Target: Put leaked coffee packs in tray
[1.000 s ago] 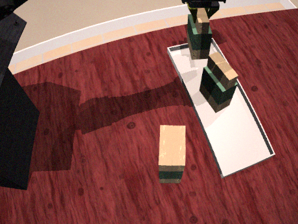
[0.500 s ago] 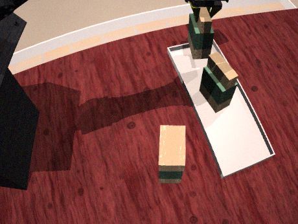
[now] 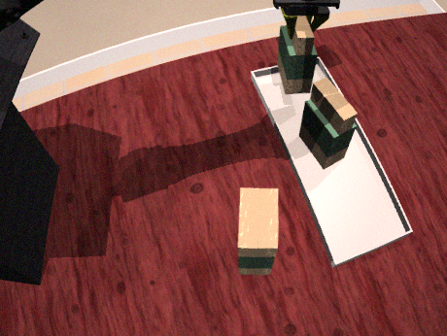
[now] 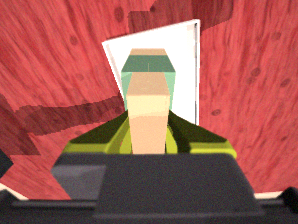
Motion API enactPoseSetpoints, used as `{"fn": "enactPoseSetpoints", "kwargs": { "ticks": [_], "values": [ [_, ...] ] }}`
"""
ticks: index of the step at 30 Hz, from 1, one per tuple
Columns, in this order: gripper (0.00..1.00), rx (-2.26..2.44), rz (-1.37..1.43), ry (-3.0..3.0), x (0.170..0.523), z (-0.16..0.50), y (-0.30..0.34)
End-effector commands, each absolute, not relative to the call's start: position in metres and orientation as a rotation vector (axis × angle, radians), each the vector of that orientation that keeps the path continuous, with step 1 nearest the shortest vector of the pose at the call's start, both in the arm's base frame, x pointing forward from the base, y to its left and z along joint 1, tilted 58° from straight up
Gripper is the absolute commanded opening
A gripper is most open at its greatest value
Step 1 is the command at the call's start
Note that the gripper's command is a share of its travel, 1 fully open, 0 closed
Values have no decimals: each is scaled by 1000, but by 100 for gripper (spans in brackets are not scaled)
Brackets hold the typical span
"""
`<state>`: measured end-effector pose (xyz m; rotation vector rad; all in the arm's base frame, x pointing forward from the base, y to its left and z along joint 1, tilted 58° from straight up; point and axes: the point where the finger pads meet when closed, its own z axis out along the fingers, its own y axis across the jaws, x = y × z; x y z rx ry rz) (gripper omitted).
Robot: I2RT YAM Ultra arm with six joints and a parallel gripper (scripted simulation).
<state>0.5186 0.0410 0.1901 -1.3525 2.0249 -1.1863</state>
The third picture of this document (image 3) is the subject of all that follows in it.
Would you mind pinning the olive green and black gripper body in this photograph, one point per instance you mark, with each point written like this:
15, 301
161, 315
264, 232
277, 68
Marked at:
306, 7

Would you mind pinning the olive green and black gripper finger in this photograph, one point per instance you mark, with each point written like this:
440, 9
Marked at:
317, 21
291, 22

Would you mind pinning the white shallow rectangular tray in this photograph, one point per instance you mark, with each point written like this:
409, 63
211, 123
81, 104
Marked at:
352, 201

